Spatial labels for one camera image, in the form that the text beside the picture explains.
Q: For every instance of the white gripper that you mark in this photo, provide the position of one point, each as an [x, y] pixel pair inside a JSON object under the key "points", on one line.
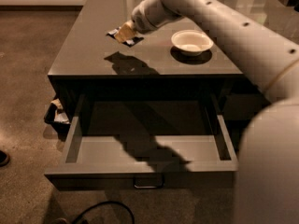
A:
{"points": [[142, 20]]}

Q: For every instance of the open grey top drawer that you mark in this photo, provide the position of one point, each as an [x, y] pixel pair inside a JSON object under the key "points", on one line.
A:
{"points": [[112, 142]]}

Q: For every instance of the grey counter cabinet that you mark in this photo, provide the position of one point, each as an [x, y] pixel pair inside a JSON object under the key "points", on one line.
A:
{"points": [[149, 88]]}

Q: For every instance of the blue rxbar blueberry wrapper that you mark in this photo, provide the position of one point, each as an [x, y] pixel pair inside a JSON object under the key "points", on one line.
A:
{"points": [[126, 40]]}

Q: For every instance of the metal drawer handle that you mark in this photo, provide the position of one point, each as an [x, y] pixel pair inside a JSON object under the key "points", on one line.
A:
{"points": [[149, 182]]}

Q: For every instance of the white paper bowl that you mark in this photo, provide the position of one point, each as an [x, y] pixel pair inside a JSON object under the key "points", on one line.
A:
{"points": [[191, 42]]}

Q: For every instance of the dark shoe at left edge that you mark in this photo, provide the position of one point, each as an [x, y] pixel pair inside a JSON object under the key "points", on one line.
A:
{"points": [[4, 158]]}

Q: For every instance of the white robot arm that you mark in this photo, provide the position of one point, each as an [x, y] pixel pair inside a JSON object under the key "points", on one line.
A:
{"points": [[267, 181]]}

